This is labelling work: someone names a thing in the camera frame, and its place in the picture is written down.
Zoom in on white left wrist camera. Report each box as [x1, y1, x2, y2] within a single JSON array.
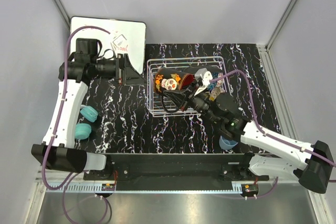
[[111, 34, 128, 52]]

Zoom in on white whiteboard with red writing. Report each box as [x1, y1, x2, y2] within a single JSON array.
[[70, 16, 146, 74]]

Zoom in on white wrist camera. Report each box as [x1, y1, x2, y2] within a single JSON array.
[[111, 34, 128, 52], [194, 69, 213, 95]]

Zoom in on red white patterned bowl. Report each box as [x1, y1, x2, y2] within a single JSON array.
[[209, 87, 225, 101]]

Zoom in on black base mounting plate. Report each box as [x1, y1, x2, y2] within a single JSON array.
[[84, 157, 269, 182]]

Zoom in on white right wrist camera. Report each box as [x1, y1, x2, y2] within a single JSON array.
[[194, 69, 213, 95]]

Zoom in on teal cat ear headphones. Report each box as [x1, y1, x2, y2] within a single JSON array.
[[75, 106, 98, 140]]

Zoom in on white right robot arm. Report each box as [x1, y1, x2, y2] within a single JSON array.
[[161, 80, 335, 194]]

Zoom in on red black mug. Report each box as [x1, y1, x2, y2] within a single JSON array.
[[152, 68, 194, 113]]

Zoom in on black floral square plate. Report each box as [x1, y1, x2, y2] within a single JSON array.
[[182, 66, 223, 75]]

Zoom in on blue patterned bowl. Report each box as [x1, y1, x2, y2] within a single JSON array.
[[207, 79, 224, 92]]

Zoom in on light blue plastic cup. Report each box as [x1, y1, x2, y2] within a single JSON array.
[[219, 136, 238, 151]]

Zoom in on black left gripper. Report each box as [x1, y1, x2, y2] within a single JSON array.
[[91, 53, 148, 86]]

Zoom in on white wire dish rack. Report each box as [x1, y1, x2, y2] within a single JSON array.
[[146, 56, 227, 118]]

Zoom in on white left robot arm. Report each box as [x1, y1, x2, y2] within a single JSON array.
[[31, 38, 145, 180]]

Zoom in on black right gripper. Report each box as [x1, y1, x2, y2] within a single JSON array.
[[164, 79, 222, 124]]

